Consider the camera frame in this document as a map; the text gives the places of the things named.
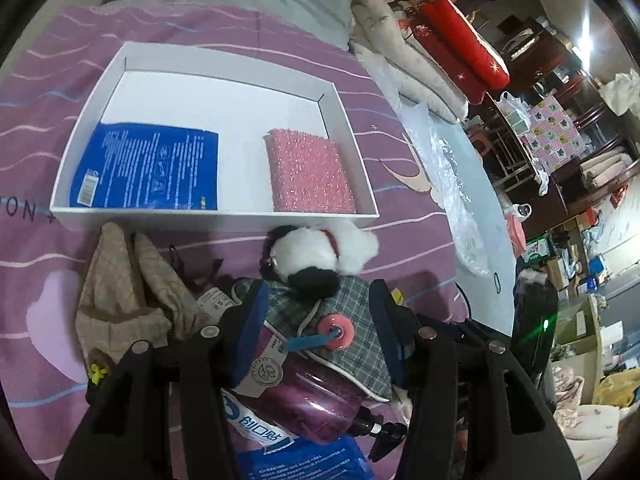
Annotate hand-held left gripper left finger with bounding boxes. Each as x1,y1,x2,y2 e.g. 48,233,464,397
55,280,271,480

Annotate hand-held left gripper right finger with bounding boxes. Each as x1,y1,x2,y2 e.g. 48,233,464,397
369,279,583,480

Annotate grey plaid pouch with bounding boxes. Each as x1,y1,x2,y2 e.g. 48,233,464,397
232,277,393,403

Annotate black and white plush toy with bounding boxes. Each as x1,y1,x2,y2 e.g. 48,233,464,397
260,220,380,301

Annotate purple pump bottle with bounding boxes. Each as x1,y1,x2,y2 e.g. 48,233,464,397
235,330,376,446

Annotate white and blue packet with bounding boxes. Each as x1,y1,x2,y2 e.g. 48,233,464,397
222,390,296,456

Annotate beige plaid cloth bag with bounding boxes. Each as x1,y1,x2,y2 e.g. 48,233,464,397
75,222,211,366

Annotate blue printed packet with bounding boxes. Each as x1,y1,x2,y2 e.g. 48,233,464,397
70,122,221,211
235,435,376,480

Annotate pink glitter sponge cloth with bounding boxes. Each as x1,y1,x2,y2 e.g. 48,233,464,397
263,129,362,213

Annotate white cardboard box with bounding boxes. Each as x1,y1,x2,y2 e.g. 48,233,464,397
49,41,380,233

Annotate white paper tag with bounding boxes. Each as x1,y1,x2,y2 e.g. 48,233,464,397
196,287,241,322

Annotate black spray nozzle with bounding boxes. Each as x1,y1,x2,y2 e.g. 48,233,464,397
350,405,408,462

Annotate light blue sheet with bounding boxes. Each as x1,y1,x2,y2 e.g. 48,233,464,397
435,120,518,311

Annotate clear plastic bag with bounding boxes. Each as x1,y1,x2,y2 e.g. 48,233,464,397
380,75,493,276

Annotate stack of folded towels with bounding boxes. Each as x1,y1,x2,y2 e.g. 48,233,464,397
580,152,636,191

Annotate pink checkered cloth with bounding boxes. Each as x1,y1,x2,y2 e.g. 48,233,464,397
520,95,588,171

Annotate white plastic bag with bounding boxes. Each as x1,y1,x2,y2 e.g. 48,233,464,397
497,91,531,131

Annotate white crumpled cloth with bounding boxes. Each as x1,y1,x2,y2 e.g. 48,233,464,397
599,70,640,117

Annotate white quilted pillow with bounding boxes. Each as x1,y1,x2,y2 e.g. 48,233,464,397
350,0,471,123

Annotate red folded quilts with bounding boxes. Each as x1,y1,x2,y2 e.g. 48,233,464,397
375,0,511,106

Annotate purple striped bedsheet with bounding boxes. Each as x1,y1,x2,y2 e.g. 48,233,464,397
0,2,516,480

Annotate grey blanket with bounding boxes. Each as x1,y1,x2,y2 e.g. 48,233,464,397
100,0,353,53

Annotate black cable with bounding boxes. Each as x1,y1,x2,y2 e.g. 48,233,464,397
452,272,502,322

